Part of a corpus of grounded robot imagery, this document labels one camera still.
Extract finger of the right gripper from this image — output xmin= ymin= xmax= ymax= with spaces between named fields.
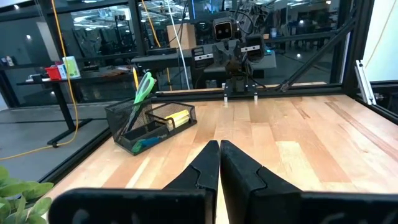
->
xmin=231 ymin=42 xmax=247 ymax=65
xmin=214 ymin=42 xmax=230 ymax=66

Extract green plant in white pot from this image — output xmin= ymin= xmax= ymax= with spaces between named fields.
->
xmin=0 ymin=166 xmax=55 ymax=224

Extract yellow sticky note pad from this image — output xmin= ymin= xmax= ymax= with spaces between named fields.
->
xmin=164 ymin=109 xmax=191 ymax=130

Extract black table frame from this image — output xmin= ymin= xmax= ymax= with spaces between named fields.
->
xmin=40 ymin=0 xmax=398 ymax=184

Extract black mesh desk organizer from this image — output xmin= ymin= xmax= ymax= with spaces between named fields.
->
xmin=104 ymin=96 xmax=198 ymax=156

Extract green eraser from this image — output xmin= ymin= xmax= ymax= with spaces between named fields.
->
xmin=131 ymin=141 xmax=146 ymax=154

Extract silver aluminium extrusion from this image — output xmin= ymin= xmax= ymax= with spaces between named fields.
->
xmin=354 ymin=58 xmax=378 ymax=106

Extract black side desk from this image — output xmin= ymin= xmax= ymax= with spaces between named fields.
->
xmin=17 ymin=73 xmax=137 ymax=149

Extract green and white box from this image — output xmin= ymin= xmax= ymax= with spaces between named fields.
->
xmin=62 ymin=55 xmax=81 ymax=79

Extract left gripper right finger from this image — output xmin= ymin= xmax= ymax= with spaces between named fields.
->
xmin=220 ymin=139 xmax=398 ymax=224

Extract green handled scissors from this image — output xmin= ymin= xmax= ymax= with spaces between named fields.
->
xmin=119 ymin=72 xmax=156 ymax=138

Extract blue eraser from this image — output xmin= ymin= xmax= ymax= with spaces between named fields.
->
xmin=141 ymin=136 xmax=163 ymax=149

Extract red box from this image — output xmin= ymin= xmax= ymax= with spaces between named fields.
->
xmin=45 ymin=66 xmax=62 ymax=82

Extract white cable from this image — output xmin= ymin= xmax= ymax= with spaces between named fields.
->
xmin=166 ymin=0 xmax=192 ymax=91

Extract yellow pencil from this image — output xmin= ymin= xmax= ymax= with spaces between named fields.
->
xmin=132 ymin=67 xmax=140 ymax=91

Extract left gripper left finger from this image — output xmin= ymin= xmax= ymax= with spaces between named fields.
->
xmin=48 ymin=139 xmax=221 ymax=224

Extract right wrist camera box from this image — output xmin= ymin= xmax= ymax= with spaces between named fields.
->
xmin=212 ymin=17 xmax=234 ymax=42

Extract brown cardboard box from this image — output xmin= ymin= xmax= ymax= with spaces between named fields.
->
xmin=167 ymin=23 xmax=198 ymax=51

